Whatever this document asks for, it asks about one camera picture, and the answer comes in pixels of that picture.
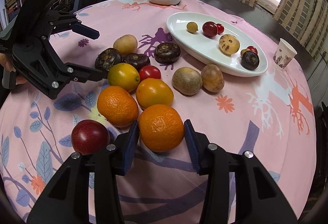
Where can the pale yellow potato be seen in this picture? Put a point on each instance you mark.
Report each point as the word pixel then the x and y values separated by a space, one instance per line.
pixel 125 44

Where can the tan speckled round fruit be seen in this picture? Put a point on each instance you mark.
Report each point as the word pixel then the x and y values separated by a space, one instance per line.
pixel 229 45

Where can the printed paper cup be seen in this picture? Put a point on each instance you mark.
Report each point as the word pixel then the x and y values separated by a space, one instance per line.
pixel 283 56

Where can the dark red plum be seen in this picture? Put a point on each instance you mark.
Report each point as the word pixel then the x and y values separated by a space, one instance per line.
pixel 90 136
pixel 209 29

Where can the white oval plate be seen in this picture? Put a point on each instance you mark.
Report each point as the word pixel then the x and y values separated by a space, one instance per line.
pixel 179 26

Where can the green-yellow citrus fruit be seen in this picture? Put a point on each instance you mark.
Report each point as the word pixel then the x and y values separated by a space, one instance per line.
pixel 123 77

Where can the orange mandarin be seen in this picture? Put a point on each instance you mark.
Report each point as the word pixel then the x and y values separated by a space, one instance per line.
pixel 161 127
pixel 117 106

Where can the tan passion fruit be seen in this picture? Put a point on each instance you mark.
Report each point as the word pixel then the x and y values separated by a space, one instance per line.
pixel 212 77
pixel 187 81

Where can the orange-yellow citrus fruit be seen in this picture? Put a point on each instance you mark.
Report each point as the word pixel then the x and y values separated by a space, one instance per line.
pixel 154 93

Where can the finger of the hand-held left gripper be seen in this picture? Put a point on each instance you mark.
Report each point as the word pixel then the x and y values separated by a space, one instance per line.
pixel 87 31
pixel 89 75

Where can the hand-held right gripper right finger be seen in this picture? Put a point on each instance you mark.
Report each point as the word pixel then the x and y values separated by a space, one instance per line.
pixel 193 147

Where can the pink printed tablecloth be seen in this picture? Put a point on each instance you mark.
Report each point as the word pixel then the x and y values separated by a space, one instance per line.
pixel 230 116

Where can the person's left hand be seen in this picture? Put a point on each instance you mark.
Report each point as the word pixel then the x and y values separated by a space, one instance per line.
pixel 5 62

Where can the red cherry tomato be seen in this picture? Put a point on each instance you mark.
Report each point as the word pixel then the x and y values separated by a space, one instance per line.
pixel 150 72
pixel 253 49
pixel 221 28

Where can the dark purple water chestnut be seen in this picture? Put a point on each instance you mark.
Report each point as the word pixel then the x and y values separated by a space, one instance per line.
pixel 107 58
pixel 167 52
pixel 250 60
pixel 137 60

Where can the small tan longan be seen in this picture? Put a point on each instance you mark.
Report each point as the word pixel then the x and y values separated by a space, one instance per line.
pixel 192 27
pixel 244 52

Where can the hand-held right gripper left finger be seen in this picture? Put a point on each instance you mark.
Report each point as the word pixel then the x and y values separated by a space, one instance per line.
pixel 130 147

